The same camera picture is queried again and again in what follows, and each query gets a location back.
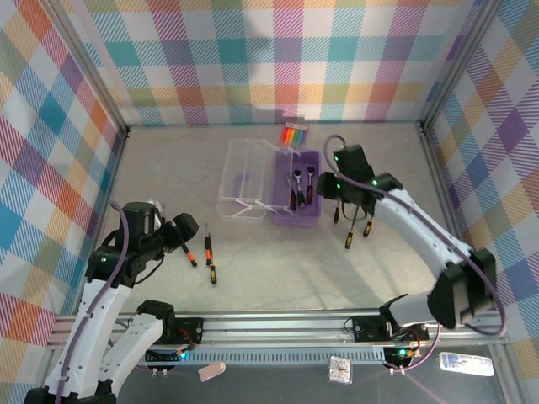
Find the black orange banded screwdriver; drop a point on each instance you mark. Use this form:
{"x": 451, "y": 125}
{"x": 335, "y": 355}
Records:
{"x": 191, "y": 257}
{"x": 208, "y": 254}

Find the purple tool box clear lid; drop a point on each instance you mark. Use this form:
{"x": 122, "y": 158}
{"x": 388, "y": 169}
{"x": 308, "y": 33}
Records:
{"x": 309, "y": 157}

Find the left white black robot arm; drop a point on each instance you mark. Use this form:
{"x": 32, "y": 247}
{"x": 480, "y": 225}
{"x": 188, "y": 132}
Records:
{"x": 97, "y": 320}

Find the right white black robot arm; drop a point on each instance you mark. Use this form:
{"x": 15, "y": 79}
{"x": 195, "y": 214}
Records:
{"x": 421, "y": 229}

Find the rainbow marker pack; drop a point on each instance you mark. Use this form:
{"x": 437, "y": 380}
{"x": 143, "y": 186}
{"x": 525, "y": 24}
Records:
{"x": 292, "y": 135}

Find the black electronics board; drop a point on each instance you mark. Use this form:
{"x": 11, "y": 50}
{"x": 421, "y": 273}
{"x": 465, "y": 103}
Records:
{"x": 168, "y": 358}
{"x": 400, "y": 355}

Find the pink eraser block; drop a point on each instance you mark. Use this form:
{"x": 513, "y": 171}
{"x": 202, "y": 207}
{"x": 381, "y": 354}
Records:
{"x": 210, "y": 371}

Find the small white clock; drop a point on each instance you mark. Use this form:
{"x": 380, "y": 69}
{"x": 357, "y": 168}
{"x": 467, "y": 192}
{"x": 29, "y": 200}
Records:
{"x": 339, "y": 369}

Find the white blue labelled packet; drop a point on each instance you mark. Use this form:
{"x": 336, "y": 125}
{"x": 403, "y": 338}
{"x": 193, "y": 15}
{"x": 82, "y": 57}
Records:
{"x": 467, "y": 365}

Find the aluminium side rail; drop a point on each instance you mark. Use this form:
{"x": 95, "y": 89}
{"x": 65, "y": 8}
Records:
{"x": 433, "y": 162}
{"x": 110, "y": 189}

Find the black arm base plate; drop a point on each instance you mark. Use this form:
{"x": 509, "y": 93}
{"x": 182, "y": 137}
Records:
{"x": 366, "y": 328}
{"x": 191, "y": 326}

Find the aluminium mounting rail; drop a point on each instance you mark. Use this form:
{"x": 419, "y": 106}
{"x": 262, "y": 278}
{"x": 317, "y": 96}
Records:
{"x": 273, "y": 328}

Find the aluminium frame post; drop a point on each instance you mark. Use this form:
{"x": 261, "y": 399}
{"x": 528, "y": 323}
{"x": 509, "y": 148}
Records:
{"x": 89, "y": 63}
{"x": 459, "y": 63}

